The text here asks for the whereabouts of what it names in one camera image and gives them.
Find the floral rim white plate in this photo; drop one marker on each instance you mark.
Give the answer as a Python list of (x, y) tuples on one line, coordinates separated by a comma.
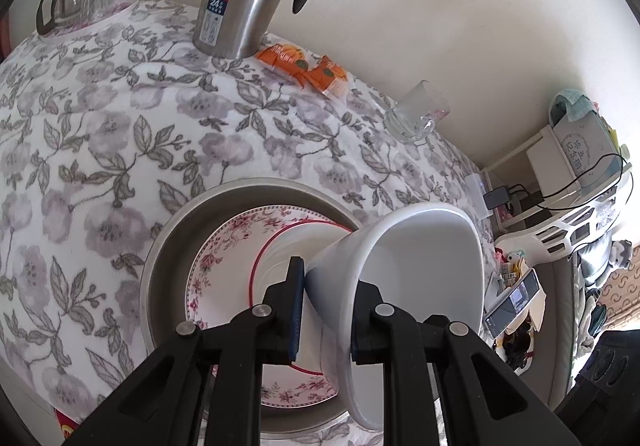
[(220, 246)]

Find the white round appliance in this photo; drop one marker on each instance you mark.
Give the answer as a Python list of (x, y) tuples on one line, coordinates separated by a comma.
[(585, 146)]

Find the grey floral fleece blanket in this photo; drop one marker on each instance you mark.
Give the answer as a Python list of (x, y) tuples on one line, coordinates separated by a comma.
[(75, 151)]

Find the white lattice plastic stool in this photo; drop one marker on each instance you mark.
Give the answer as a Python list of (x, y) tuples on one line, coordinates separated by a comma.
[(570, 231)]

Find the white ceramic bowl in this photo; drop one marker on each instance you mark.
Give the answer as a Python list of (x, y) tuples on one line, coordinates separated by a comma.
[(415, 266)]

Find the stainless steel basin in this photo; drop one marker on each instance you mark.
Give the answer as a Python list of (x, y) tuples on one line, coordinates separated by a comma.
[(170, 246)]

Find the orange snack packet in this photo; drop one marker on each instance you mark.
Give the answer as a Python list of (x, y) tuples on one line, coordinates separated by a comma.
[(325, 76), (282, 57)]

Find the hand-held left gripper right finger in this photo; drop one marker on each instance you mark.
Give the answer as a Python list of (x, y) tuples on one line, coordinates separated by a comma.
[(357, 326)]

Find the black power adapter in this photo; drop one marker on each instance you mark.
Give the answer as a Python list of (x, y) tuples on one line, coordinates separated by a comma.
[(497, 198)]

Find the smartphone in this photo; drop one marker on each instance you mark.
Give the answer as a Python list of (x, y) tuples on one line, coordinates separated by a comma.
[(515, 298)]

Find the brown patterned mat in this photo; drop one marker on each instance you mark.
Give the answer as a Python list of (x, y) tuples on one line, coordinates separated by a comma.
[(622, 286)]

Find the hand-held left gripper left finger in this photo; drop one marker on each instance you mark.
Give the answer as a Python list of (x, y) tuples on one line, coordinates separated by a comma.
[(295, 311)]

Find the white plastic box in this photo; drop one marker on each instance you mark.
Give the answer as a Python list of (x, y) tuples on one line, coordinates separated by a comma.
[(475, 191)]

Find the red trimmed white plate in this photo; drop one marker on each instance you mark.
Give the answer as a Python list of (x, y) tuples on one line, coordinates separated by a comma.
[(272, 266)]

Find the clear glass mug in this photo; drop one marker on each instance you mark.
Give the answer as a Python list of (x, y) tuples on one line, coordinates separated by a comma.
[(415, 111)]

